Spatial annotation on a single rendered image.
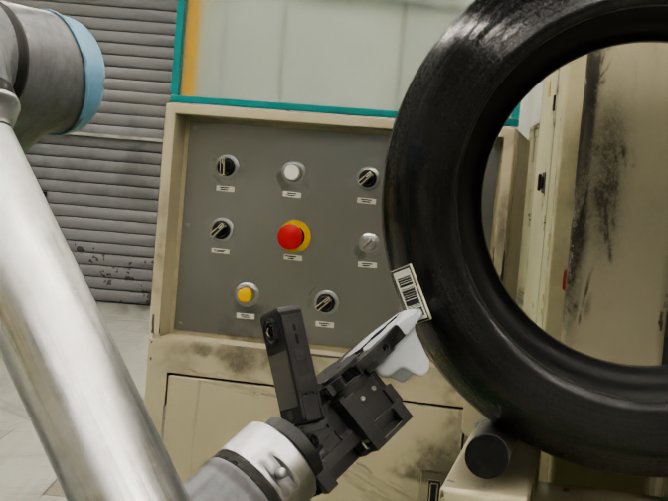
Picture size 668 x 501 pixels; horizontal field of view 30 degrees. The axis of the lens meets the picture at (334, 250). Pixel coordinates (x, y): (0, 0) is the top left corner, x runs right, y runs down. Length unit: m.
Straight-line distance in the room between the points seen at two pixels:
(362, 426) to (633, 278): 0.56
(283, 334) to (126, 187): 9.62
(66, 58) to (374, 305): 0.90
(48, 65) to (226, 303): 0.91
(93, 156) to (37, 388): 9.86
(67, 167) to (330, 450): 9.76
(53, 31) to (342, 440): 0.46
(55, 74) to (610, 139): 0.75
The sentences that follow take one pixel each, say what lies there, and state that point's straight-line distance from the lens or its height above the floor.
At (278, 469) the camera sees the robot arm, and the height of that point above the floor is 0.91.
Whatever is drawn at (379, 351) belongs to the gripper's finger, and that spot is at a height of 1.01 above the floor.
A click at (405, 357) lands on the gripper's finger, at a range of 1.23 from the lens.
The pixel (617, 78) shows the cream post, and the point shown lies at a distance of 1.63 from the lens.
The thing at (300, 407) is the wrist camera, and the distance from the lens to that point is 1.17.
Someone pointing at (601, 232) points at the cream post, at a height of 1.13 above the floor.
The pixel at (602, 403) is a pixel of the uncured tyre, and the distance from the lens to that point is 1.25.
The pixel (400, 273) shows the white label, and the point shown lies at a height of 1.08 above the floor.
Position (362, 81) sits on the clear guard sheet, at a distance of 1.94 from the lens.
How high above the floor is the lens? 1.16
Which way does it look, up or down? 3 degrees down
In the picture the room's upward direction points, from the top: 5 degrees clockwise
